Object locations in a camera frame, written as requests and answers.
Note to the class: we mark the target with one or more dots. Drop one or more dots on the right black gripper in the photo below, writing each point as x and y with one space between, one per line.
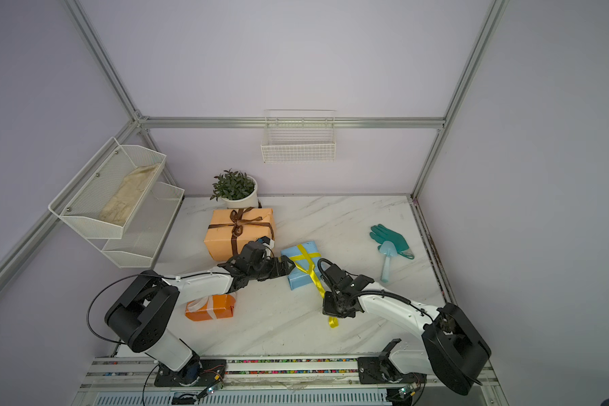
329 308

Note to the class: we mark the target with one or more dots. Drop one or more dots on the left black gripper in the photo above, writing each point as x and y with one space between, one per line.
285 270

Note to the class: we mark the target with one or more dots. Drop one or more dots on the yellow ribbon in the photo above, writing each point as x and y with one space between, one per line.
312 274

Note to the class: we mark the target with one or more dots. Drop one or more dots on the light blue gift box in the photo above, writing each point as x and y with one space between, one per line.
302 264

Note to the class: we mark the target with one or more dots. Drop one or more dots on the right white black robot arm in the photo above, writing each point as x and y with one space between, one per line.
454 352

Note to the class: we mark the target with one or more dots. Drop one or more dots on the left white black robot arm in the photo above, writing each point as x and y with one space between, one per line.
141 315

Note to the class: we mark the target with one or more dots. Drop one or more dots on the brown ribbon bow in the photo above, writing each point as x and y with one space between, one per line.
237 223

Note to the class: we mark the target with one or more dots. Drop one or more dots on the tan gift box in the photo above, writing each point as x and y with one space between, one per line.
238 233

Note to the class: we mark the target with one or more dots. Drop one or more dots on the orange gift box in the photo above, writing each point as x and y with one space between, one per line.
224 305

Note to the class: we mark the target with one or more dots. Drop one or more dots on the white ribbon bow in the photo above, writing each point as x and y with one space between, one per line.
201 309

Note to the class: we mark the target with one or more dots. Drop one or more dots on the potted green plant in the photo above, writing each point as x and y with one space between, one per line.
236 188

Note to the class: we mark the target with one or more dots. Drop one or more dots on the beige cloth in shelf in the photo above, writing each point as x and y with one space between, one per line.
120 207

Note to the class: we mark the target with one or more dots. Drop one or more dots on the white two-tier mesh shelf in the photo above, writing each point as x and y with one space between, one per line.
139 242

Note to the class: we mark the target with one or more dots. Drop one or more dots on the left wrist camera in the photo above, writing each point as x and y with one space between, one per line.
267 242

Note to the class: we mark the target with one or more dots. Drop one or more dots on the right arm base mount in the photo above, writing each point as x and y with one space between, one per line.
380 369

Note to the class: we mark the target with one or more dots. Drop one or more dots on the white wire wall basket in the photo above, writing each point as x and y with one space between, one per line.
299 136

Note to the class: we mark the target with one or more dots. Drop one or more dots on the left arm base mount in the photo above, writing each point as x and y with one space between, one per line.
202 373

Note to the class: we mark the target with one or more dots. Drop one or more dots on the aluminium frame rail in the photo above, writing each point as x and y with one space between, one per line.
139 373

